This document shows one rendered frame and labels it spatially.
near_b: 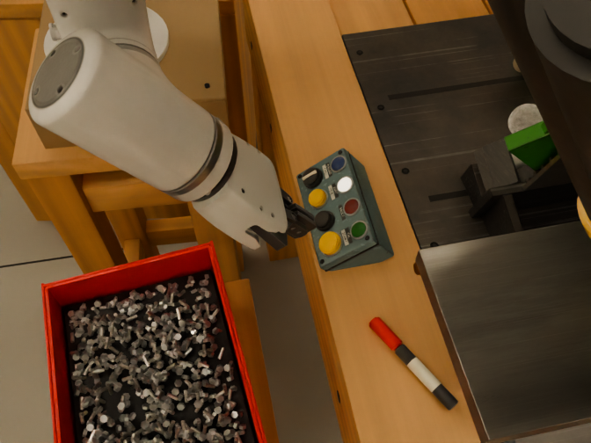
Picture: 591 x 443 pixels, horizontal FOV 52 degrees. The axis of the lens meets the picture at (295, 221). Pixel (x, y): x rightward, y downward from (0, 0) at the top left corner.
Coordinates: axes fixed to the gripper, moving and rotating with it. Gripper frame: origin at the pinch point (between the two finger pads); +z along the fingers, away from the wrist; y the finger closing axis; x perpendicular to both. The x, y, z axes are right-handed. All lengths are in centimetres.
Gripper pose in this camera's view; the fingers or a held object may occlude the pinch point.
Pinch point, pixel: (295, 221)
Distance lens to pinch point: 68.8
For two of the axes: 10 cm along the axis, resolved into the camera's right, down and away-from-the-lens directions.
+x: 8.0, -4.6, -3.9
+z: 5.6, 3.6, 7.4
